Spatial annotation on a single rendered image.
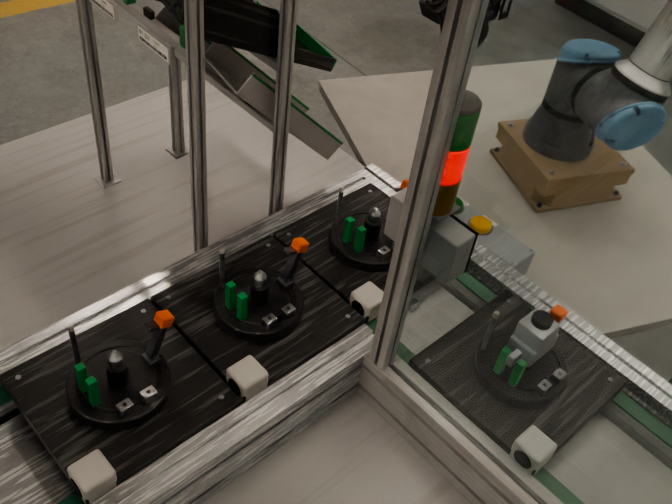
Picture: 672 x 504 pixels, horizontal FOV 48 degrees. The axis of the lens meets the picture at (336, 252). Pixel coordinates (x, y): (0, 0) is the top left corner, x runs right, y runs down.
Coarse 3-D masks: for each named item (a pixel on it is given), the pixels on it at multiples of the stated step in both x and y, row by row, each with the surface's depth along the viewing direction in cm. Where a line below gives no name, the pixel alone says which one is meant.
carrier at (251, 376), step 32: (224, 256) 113; (256, 256) 126; (288, 256) 127; (192, 288) 120; (224, 288) 118; (256, 288) 114; (288, 288) 119; (320, 288) 122; (192, 320) 115; (224, 320) 113; (256, 320) 114; (288, 320) 114; (320, 320) 118; (352, 320) 118; (224, 352) 111; (256, 352) 112; (288, 352) 112; (256, 384) 106
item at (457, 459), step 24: (360, 384) 120; (384, 384) 115; (384, 408) 118; (408, 408) 112; (432, 408) 109; (408, 432) 115; (432, 432) 110; (456, 432) 107; (432, 456) 113; (456, 456) 108; (480, 456) 104; (456, 480) 110; (480, 480) 106; (504, 480) 102
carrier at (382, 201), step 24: (360, 192) 141; (312, 216) 135; (336, 216) 129; (360, 216) 133; (384, 216) 134; (288, 240) 130; (312, 240) 130; (336, 240) 128; (360, 240) 124; (384, 240) 129; (312, 264) 126; (336, 264) 127; (360, 264) 125; (384, 264) 125; (336, 288) 123; (360, 288) 121; (384, 288) 124; (360, 312) 120
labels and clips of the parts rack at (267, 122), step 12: (96, 0) 120; (108, 0) 117; (132, 0) 113; (108, 12) 118; (144, 12) 111; (144, 36) 113; (156, 36) 110; (180, 36) 105; (156, 48) 111; (168, 48) 109; (168, 60) 110; (216, 84) 137; (228, 96) 136; (252, 108) 132; (264, 120) 130
